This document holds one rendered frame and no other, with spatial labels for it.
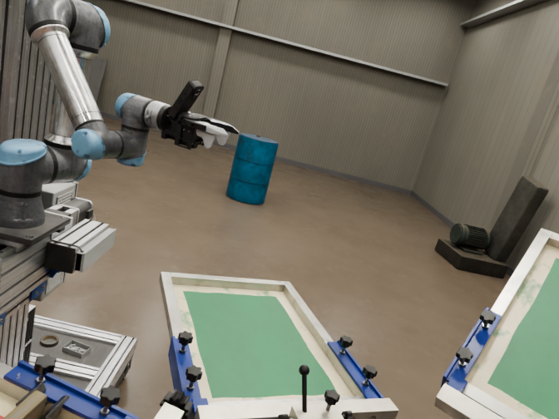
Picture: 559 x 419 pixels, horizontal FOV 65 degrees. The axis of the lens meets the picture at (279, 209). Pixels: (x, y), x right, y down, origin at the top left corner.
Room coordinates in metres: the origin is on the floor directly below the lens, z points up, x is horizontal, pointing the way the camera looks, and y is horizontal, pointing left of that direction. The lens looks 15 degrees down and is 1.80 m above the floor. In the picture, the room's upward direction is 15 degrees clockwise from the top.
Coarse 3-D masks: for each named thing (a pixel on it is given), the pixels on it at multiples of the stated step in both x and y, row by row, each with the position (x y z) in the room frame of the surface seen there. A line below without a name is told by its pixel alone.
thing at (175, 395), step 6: (168, 396) 0.87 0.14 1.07; (174, 396) 0.86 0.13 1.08; (180, 396) 0.86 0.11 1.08; (186, 396) 0.88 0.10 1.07; (162, 402) 0.86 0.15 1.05; (168, 402) 0.85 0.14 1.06; (174, 402) 0.85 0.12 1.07; (180, 402) 0.85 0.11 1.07; (186, 402) 0.86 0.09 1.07; (192, 402) 0.88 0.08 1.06; (180, 408) 0.85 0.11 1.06; (186, 408) 0.85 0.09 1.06; (186, 414) 0.85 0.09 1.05
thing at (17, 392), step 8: (0, 368) 0.82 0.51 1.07; (8, 368) 0.82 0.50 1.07; (0, 376) 0.80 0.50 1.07; (0, 384) 0.79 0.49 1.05; (8, 384) 0.79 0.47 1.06; (8, 392) 0.79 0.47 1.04; (16, 392) 0.79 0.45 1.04; (24, 392) 0.79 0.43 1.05; (48, 408) 0.78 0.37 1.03; (64, 416) 0.78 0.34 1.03; (72, 416) 0.77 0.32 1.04
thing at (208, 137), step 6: (210, 126) 1.08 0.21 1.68; (216, 126) 1.09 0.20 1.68; (198, 132) 1.11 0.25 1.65; (204, 132) 1.10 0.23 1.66; (210, 132) 1.08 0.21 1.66; (216, 132) 1.08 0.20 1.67; (222, 132) 1.08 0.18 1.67; (204, 138) 1.10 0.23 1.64; (210, 138) 1.09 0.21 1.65; (204, 144) 1.10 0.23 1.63; (210, 144) 1.09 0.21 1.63
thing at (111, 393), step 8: (40, 360) 0.80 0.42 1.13; (48, 360) 0.81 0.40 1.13; (56, 360) 0.82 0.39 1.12; (40, 368) 0.79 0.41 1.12; (48, 368) 0.80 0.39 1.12; (40, 376) 0.80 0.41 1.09; (104, 392) 0.78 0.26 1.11; (112, 392) 0.79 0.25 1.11; (104, 400) 0.77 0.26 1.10; (112, 400) 0.77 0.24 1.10; (104, 408) 0.79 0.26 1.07; (104, 416) 0.78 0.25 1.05
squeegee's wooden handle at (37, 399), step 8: (32, 392) 0.72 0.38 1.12; (40, 392) 0.72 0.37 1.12; (24, 400) 0.70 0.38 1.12; (32, 400) 0.70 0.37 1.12; (40, 400) 0.71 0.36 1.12; (16, 408) 0.67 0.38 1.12; (24, 408) 0.68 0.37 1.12; (32, 408) 0.69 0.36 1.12; (40, 408) 0.71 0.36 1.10; (8, 416) 0.65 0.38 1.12; (16, 416) 0.66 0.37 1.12; (24, 416) 0.66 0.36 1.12; (32, 416) 0.69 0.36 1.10; (40, 416) 0.72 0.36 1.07
